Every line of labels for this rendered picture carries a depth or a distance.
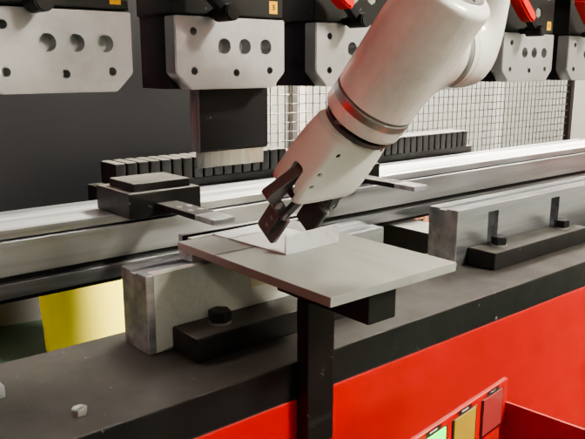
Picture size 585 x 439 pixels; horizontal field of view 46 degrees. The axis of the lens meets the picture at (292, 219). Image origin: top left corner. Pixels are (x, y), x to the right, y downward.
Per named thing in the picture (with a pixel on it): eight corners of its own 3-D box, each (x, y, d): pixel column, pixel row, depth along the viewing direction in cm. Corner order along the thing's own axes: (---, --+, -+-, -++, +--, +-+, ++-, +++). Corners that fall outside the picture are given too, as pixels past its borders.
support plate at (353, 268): (330, 308, 62) (330, 297, 62) (177, 249, 82) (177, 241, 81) (456, 271, 73) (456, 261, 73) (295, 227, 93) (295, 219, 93)
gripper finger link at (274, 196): (327, 147, 72) (318, 178, 77) (265, 172, 69) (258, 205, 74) (334, 155, 72) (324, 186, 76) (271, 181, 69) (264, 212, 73)
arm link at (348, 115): (380, 69, 73) (366, 91, 75) (323, 70, 67) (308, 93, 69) (429, 124, 70) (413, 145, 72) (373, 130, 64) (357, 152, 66)
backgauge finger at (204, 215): (184, 239, 88) (184, 201, 87) (97, 208, 108) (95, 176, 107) (260, 226, 96) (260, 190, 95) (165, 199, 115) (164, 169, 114)
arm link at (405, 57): (383, 69, 74) (323, 69, 67) (457, -41, 66) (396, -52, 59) (432, 124, 70) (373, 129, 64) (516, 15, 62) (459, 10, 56)
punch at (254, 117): (201, 170, 83) (198, 88, 81) (191, 167, 84) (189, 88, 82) (267, 162, 89) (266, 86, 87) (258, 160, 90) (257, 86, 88)
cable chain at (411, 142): (343, 160, 150) (343, 142, 150) (325, 158, 155) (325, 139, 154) (467, 145, 178) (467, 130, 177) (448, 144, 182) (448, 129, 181)
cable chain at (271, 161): (116, 187, 117) (115, 164, 116) (100, 183, 122) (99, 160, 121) (286, 167, 141) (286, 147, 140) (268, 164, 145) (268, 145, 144)
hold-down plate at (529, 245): (494, 271, 113) (495, 253, 112) (467, 264, 117) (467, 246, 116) (587, 241, 132) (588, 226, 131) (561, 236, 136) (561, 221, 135)
